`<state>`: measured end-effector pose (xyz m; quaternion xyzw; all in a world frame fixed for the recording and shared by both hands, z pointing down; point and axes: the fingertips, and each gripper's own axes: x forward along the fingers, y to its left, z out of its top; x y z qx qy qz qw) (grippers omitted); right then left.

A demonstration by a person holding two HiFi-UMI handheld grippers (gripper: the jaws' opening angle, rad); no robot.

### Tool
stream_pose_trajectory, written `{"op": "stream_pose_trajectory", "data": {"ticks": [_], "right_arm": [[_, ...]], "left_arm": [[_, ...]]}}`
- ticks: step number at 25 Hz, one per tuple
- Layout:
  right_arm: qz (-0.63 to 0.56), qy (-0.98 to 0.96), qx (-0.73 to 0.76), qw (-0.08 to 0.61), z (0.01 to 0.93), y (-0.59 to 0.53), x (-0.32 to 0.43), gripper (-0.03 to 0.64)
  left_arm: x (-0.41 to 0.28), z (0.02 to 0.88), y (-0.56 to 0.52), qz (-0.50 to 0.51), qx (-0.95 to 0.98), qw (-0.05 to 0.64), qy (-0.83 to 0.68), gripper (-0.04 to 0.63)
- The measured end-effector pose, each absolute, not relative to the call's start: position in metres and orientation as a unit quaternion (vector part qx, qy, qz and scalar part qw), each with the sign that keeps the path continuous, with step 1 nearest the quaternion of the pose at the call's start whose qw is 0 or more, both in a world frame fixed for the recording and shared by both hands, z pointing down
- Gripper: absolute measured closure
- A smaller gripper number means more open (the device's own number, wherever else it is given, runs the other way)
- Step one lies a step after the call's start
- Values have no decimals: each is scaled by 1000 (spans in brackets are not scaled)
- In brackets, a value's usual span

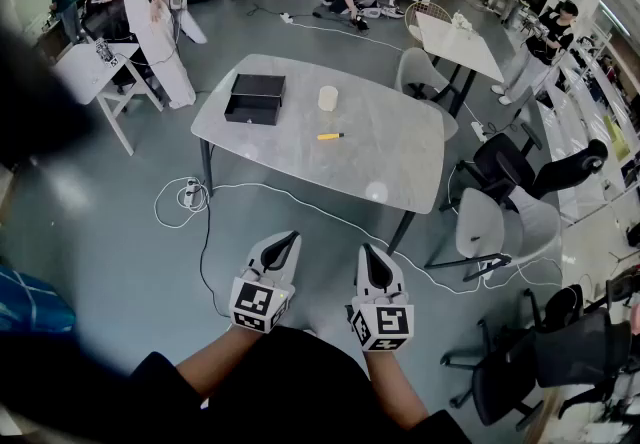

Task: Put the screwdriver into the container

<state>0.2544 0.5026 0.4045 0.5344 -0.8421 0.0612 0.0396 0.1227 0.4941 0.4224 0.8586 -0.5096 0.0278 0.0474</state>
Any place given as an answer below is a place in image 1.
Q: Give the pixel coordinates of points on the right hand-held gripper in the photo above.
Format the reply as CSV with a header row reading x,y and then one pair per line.
x,y
385,324

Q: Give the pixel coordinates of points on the grey shell chair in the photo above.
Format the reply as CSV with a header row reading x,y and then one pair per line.
x,y
420,72
482,227

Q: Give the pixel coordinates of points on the white trestle table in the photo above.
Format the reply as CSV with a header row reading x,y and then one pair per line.
x,y
80,72

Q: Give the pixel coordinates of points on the yellow screwdriver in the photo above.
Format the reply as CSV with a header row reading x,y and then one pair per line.
x,y
327,136

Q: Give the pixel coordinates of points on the white power strip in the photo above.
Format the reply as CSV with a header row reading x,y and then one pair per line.
x,y
479,130
286,17
190,192

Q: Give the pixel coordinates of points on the spare hand-held gripper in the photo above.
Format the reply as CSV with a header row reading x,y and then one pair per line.
x,y
106,52

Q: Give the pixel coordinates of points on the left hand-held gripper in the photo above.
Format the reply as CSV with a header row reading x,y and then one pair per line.
x,y
252,299

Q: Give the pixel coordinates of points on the white table with black legs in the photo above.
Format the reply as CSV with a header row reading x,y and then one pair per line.
x,y
457,49

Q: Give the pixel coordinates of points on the person's left forearm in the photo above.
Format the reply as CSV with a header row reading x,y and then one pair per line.
x,y
220,359

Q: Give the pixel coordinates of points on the black box container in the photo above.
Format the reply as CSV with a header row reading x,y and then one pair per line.
x,y
252,107

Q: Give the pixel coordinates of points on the black mesh office chair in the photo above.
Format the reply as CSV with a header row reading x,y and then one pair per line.
x,y
575,347

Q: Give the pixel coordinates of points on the grey marble table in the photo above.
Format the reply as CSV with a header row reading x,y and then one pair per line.
x,y
325,167

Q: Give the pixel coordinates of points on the white cylinder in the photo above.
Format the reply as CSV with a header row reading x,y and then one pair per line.
x,y
328,98

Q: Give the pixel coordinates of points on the small white object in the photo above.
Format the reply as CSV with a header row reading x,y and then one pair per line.
x,y
462,21

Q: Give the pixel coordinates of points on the person's right forearm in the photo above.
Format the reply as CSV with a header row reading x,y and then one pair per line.
x,y
395,387

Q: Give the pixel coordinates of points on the wicker chair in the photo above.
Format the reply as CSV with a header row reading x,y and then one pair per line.
x,y
425,9

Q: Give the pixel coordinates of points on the blue bag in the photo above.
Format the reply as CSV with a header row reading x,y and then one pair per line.
x,y
30,302

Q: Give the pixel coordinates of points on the person's black clothing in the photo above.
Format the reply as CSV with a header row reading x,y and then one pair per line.
x,y
290,397

